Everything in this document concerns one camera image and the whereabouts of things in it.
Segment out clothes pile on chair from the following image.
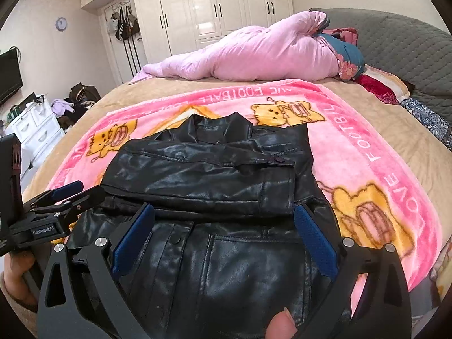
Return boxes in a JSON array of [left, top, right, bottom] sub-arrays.
[[51, 83, 101, 132]]

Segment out round wall clock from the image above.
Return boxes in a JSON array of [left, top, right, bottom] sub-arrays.
[[55, 17, 68, 31]]

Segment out black leather jacket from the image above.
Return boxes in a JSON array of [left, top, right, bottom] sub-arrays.
[[66, 112, 342, 339]]

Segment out black television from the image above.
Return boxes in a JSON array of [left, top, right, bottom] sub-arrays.
[[0, 46, 23, 105]]

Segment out white drawer chest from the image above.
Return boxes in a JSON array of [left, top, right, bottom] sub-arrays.
[[5, 95, 64, 180]]

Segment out blue floral pillow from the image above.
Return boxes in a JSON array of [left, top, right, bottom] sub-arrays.
[[315, 33, 366, 81]]

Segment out pink cartoon fleece blanket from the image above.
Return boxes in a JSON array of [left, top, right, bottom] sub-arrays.
[[45, 79, 444, 313]]

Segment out pink quilted duvet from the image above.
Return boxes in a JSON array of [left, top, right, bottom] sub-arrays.
[[130, 11, 339, 83]]

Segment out hanging bags on door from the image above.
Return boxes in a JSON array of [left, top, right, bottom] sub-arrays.
[[108, 5, 140, 41]]

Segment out right hand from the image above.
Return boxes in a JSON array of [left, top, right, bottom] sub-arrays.
[[265, 308, 297, 339]]

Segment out red striped pillow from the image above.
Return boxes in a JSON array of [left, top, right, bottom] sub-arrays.
[[320, 28, 415, 105]]

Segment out beige bed sheet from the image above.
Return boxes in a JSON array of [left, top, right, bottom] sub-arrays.
[[22, 75, 452, 248]]

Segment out left hand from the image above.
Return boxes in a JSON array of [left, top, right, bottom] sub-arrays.
[[4, 251, 38, 308]]

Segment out blue patterned cloth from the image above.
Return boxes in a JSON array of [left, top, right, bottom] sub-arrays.
[[401, 98, 452, 150]]

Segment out white wardrobe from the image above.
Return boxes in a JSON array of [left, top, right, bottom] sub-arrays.
[[81, 0, 294, 63]]

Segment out grey quilted headboard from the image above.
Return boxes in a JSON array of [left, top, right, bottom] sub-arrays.
[[319, 8, 452, 122]]

